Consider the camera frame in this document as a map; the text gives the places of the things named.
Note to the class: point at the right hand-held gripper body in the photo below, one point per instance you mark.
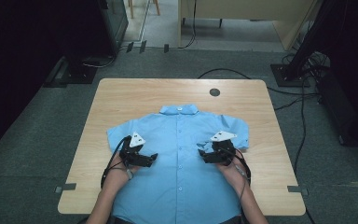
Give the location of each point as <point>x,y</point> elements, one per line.
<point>223,152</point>

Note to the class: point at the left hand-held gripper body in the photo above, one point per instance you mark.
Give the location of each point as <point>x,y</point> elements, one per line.
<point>130,154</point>

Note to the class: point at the light blue button shirt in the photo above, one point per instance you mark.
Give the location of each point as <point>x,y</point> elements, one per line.
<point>180,174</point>

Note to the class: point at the person's left hand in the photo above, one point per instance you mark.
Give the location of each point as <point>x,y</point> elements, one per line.
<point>119,172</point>

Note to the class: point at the person's right hand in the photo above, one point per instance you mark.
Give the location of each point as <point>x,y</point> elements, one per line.
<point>234,174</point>

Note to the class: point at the round grey table grommet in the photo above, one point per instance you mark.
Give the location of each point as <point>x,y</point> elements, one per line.
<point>214,92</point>

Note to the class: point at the grey tape strip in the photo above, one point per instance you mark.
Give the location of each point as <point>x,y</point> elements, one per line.
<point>296,189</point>
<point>66,188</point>

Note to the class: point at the black stand with square base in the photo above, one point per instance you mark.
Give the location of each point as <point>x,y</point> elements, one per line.
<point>287,77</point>

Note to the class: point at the dark floor tape strip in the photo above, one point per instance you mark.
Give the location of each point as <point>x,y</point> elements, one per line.
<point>166,48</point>
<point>130,47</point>
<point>143,46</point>

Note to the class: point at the dark glass cabinet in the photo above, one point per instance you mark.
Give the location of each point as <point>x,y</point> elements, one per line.
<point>116,21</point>

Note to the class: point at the wooden chair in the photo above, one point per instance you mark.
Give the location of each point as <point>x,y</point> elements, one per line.
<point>131,9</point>

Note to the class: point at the beige wooden cabinet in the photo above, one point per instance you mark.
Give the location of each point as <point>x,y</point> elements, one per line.
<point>245,7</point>

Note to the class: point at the dark curtain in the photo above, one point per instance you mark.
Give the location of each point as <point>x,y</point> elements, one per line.
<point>18,46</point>
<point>357,46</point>

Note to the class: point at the black stand base plate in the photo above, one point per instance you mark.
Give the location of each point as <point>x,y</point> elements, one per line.
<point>80,76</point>

